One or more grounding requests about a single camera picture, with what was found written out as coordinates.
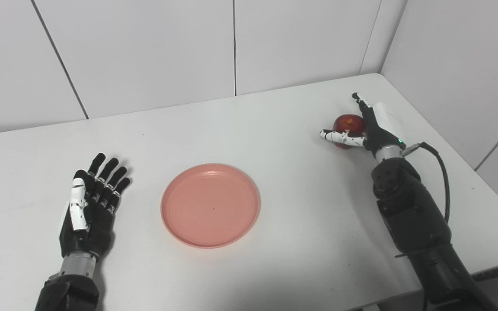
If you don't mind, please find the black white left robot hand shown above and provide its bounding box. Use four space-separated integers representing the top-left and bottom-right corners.
59 152 131 260

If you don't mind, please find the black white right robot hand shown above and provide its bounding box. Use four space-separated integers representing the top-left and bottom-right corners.
319 92 407 158

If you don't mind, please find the black under-table bracket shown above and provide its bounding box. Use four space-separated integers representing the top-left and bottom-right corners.
469 267 498 282

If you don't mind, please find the red apple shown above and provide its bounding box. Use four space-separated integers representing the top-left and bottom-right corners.
332 114 367 150

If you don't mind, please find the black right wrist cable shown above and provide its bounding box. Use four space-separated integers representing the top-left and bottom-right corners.
400 142 450 224

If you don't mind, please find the pink round plate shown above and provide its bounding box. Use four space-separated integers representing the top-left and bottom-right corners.
160 163 261 249

